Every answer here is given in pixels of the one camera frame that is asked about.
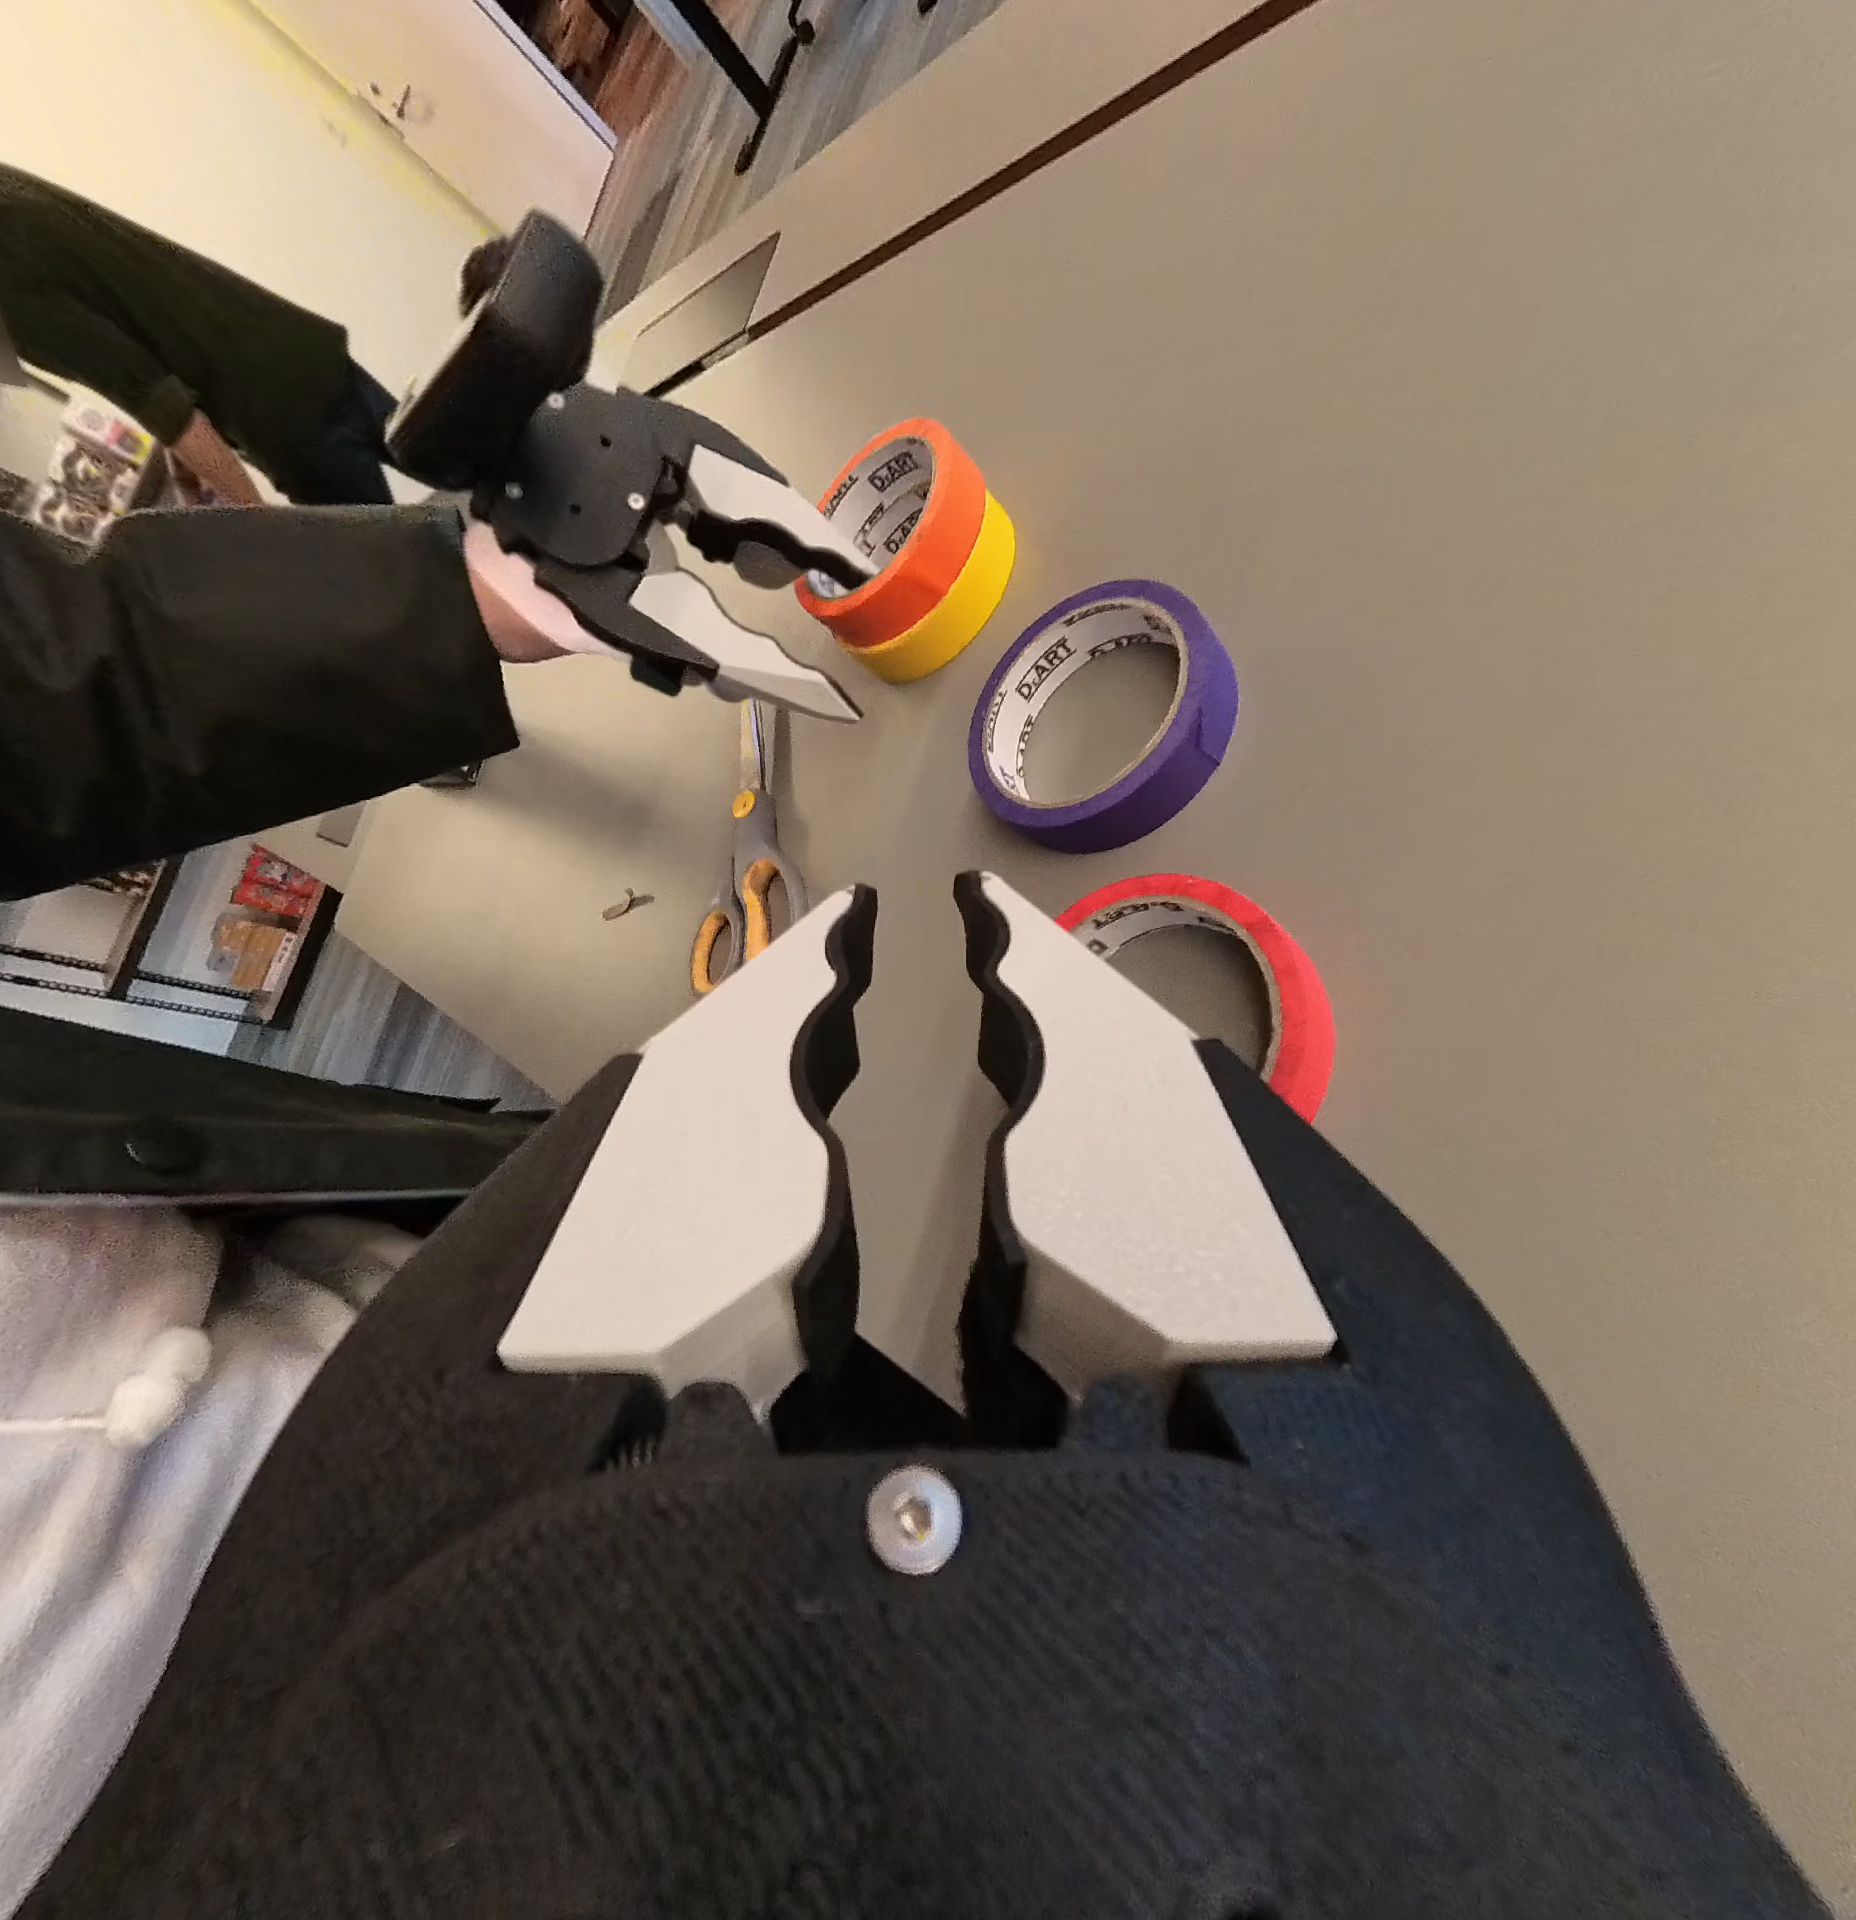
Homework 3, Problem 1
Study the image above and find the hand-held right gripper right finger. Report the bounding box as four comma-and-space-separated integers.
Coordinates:
951, 868, 1341, 1449

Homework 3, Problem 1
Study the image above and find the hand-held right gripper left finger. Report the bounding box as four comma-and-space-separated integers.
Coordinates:
499, 883, 882, 1427

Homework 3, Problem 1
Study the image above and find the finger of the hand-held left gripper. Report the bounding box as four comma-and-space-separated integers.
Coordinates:
626, 569, 868, 728
681, 448, 882, 593

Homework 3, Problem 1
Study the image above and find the orange tape roll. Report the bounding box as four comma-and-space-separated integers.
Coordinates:
793, 416, 993, 648

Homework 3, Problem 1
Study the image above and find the grey scissors yellow pivot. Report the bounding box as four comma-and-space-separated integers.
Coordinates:
691, 697, 809, 996

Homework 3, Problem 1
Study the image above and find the purple tape roll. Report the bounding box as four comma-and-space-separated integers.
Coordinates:
968, 578, 1243, 854

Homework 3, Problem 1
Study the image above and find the black shelving rack with goods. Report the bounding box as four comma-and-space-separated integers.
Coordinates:
0, 840, 345, 1029

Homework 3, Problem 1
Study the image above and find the person's left hand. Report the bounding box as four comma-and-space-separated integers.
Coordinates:
466, 531, 620, 666

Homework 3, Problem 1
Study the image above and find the yellow tape roll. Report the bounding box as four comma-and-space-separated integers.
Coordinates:
846, 485, 1019, 682

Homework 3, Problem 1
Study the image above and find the red tape roll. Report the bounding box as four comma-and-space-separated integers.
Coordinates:
1052, 874, 1339, 1126

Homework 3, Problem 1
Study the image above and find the person's white shirt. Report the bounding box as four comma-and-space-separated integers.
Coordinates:
0, 1201, 420, 1920

